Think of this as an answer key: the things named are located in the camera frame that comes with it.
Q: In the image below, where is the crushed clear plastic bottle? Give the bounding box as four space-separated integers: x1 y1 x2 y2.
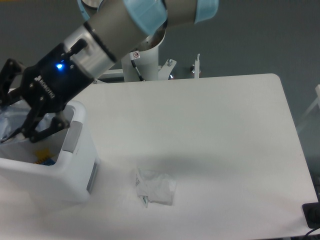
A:
0 100 55 140

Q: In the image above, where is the white frame at right edge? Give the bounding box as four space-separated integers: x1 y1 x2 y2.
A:
296 84 320 133

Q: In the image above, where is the white trash can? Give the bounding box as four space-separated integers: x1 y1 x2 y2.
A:
0 100 100 203

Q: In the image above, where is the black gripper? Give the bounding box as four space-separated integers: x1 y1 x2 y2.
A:
0 39 94 144

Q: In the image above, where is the black device at table corner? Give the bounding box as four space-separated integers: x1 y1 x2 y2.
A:
302 202 320 229

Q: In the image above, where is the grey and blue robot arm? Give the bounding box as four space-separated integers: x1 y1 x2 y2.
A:
0 0 219 143

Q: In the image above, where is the white metal base bracket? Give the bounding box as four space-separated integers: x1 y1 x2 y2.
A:
93 58 177 84

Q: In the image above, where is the white upright bolt bracket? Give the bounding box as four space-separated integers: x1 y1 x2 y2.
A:
190 53 201 79

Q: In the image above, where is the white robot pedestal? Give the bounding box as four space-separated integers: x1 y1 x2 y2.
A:
121 29 166 68

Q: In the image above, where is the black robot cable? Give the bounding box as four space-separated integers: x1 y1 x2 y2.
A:
129 58 146 82

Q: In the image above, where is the white plastic wrapper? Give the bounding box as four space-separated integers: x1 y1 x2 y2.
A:
135 168 177 208

